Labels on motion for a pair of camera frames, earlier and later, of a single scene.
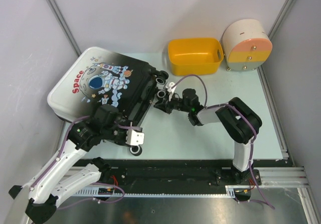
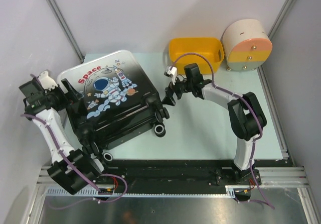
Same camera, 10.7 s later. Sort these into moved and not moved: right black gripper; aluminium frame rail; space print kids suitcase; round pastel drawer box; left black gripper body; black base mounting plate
Moved: left black gripper body; right black gripper; space print kids suitcase
Not moved: black base mounting plate; aluminium frame rail; round pastel drawer box
